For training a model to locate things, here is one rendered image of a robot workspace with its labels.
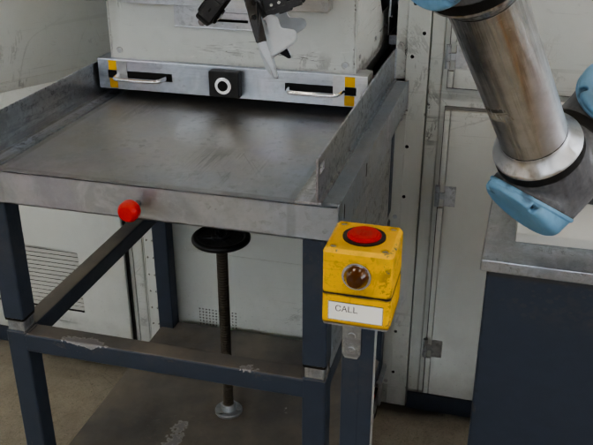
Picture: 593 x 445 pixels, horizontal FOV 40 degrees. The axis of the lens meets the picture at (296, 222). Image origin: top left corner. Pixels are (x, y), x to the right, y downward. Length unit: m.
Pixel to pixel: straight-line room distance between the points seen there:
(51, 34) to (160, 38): 0.33
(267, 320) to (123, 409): 0.45
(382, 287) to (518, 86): 0.27
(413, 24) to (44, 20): 0.78
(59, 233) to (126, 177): 0.96
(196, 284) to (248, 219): 0.94
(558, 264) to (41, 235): 1.42
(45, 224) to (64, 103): 0.69
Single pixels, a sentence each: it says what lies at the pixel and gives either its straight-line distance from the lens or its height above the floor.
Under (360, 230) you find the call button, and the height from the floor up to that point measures 0.91.
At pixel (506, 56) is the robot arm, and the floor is 1.10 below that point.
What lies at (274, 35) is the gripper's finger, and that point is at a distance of 1.22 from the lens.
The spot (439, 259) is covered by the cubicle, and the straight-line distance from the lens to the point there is 1.90.
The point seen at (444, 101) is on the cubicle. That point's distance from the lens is 1.78.
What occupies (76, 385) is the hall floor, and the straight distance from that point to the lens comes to 2.28.
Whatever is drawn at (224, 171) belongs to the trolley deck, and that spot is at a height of 0.85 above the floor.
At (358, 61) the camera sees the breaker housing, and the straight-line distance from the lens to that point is 1.53.
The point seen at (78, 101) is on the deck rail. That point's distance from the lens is 1.63.
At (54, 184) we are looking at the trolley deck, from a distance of 1.31.
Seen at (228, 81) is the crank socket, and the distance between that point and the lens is 1.55.
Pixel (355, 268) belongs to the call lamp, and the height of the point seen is 0.88.
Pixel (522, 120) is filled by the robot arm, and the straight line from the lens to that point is 1.00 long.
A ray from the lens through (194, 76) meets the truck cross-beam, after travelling 1.60.
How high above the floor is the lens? 1.31
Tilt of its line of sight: 25 degrees down
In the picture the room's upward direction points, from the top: straight up
